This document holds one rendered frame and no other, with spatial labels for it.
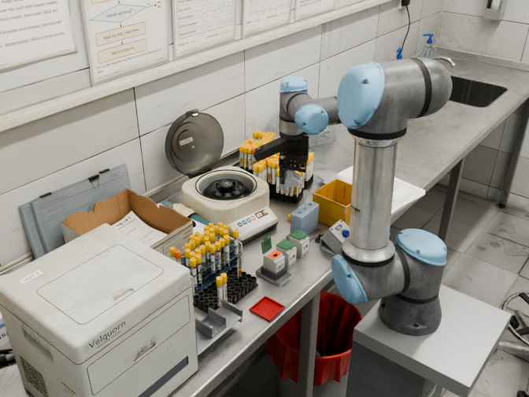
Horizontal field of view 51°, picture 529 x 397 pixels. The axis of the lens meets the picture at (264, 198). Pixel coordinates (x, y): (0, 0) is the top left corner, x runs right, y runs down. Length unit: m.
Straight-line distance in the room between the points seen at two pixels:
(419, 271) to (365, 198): 0.24
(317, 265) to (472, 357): 0.50
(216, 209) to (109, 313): 0.70
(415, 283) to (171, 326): 0.55
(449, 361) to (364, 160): 0.52
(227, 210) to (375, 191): 0.65
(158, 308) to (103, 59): 0.80
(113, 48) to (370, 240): 0.91
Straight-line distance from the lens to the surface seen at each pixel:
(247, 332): 1.42
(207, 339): 1.35
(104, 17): 1.63
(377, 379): 1.50
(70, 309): 1.09
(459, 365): 1.36
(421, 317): 1.38
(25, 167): 1.60
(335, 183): 1.88
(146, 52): 1.75
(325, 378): 2.05
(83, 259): 1.20
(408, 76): 1.07
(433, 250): 1.29
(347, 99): 1.08
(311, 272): 1.60
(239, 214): 1.71
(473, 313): 1.50
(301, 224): 1.67
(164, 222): 1.66
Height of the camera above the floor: 1.87
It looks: 31 degrees down
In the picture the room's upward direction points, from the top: 1 degrees clockwise
